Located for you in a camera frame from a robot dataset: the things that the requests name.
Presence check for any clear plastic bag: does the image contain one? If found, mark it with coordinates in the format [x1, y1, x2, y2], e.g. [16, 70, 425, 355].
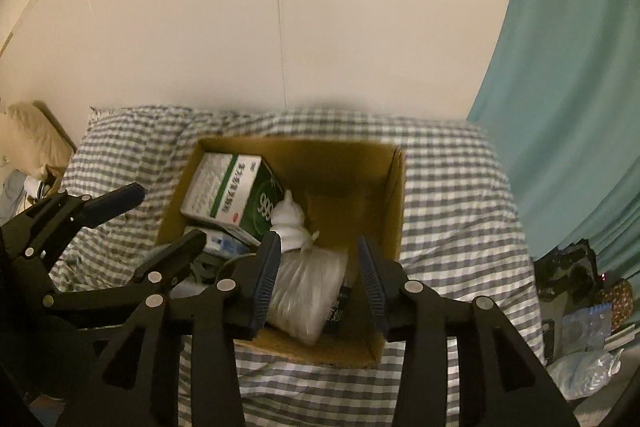
[266, 249, 350, 346]
[547, 349, 624, 401]

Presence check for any teal curtain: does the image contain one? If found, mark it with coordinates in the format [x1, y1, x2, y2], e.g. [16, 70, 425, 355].
[467, 0, 640, 279]

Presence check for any brown spotted item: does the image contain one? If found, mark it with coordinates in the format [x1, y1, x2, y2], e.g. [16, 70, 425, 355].
[597, 279, 634, 329]

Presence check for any green and white medicine box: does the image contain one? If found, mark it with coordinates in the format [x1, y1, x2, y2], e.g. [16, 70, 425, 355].
[180, 153, 286, 243]

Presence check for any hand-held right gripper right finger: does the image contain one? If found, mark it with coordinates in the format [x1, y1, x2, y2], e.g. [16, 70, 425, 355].
[356, 237, 576, 427]

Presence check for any large cardboard box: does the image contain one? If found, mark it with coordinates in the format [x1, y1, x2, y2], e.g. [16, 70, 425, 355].
[155, 136, 407, 368]

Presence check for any crumpled clear plastic bag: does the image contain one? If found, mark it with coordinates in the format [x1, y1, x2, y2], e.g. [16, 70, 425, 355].
[547, 349, 624, 401]

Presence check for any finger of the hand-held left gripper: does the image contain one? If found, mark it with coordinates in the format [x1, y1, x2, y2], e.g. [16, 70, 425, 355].
[45, 229, 207, 314]
[5, 183, 147, 258]

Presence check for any grey-blue cloth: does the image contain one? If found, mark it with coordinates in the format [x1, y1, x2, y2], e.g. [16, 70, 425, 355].
[0, 171, 27, 214]

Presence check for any knotted white plastic bag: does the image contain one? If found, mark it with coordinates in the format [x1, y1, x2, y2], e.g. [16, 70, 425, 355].
[270, 189, 321, 255]

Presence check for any beige pillow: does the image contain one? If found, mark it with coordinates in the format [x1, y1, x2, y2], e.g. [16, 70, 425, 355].
[0, 102, 76, 168]

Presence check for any black printed packet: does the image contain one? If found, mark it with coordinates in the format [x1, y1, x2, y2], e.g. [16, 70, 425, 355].
[322, 284, 359, 336]

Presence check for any blue plastic bag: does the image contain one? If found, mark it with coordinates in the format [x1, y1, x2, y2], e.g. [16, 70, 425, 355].
[560, 302, 614, 354]

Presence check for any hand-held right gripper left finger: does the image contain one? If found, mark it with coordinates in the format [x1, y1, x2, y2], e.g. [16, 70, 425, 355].
[55, 232, 282, 427]

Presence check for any blue and white tissue pack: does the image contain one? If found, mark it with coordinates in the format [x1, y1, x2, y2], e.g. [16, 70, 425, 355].
[185, 227, 252, 259]

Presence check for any grey checked blanket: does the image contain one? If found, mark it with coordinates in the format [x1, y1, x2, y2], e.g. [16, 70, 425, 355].
[50, 106, 546, 427]

